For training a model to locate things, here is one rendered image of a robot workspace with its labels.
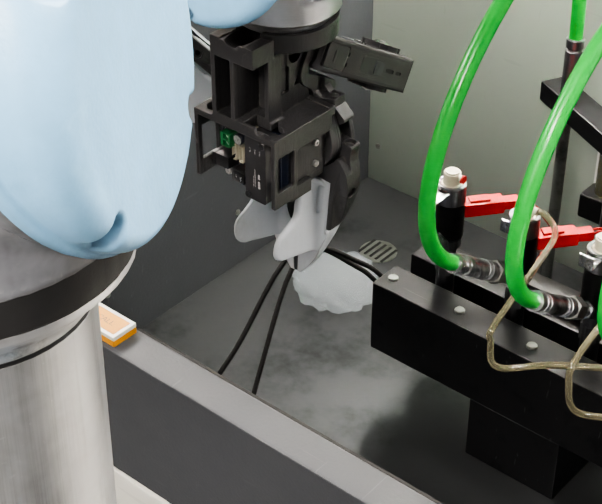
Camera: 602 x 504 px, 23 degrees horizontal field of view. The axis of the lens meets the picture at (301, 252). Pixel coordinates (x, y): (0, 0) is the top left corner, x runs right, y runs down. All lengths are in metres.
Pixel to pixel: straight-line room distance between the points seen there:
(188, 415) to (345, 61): 0.47
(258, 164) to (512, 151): 0.76
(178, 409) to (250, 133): 0.46
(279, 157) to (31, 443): 0.48
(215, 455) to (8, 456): 0.86
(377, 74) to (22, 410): 0.57
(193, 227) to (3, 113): 1.22
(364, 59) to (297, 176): 0.09
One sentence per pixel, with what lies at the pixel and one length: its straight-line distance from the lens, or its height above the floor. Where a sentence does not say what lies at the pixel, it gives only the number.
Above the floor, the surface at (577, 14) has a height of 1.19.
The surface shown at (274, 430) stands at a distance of 1.28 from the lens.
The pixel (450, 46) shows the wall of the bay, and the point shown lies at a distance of 1.66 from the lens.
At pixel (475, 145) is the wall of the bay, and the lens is 1.70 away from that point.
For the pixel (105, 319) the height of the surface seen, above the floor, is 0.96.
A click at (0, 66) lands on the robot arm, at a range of 0.37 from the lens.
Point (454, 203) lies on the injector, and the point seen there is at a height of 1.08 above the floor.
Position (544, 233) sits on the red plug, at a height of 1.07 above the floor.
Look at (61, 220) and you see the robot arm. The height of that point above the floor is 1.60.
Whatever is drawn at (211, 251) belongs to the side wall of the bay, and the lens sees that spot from 1.63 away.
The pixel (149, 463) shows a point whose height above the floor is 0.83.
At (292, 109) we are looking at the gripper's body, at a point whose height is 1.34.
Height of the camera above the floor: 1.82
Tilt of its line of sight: 36 degrees down
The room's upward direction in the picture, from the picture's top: straight up
